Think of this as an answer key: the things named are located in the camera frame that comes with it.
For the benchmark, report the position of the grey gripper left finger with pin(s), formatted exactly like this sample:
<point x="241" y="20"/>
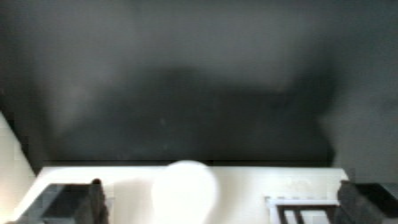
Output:
<point x="69" y="204"/>

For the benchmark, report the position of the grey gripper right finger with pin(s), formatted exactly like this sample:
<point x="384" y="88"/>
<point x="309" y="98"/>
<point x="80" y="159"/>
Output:
<point x="368" y="203"/>

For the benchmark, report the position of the white drawer cabinet box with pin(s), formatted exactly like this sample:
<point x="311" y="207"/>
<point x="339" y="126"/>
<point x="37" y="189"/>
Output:
<point x="16" y="174"/>

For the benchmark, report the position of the white front drawer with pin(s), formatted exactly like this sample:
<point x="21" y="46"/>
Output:
<point x="192" y="194"/>

